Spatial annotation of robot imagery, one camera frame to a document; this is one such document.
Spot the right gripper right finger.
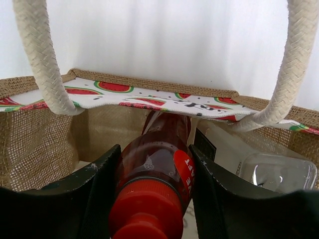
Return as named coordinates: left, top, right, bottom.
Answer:
left=189, top=145, right=319, bottom=239

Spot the burlap watermelon canvas bag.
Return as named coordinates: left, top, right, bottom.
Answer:
left=0, top=0, right=319, bottom=191

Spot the red liquid bottle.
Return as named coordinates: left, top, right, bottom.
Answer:
left=109, top=111, right=196, bottom=239

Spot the beige bottle grey cap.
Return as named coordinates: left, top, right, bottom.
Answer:
left=197, top=120, right=318, bottom=193

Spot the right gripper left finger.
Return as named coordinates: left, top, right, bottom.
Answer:
left=0, top=144, right=121, bottom=239

